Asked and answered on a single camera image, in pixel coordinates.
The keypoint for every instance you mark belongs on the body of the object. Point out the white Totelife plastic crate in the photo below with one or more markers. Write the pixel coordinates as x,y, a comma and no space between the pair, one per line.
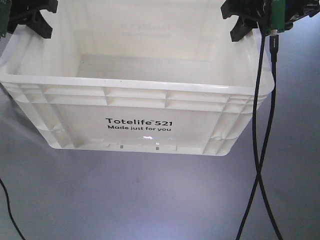
155,76

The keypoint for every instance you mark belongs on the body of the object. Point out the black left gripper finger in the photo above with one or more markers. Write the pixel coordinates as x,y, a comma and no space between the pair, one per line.
19,15
37,22

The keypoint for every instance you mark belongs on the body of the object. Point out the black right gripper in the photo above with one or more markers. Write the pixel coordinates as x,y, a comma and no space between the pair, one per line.
250,11

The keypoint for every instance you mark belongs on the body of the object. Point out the green circuit board right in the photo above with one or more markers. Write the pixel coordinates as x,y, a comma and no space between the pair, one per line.
276,23

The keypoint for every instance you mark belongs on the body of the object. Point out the green circuit board left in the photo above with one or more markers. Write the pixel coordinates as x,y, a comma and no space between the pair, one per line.
5,9

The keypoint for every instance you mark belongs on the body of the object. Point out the green circuit board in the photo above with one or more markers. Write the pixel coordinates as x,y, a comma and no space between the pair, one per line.
276,23
5,9

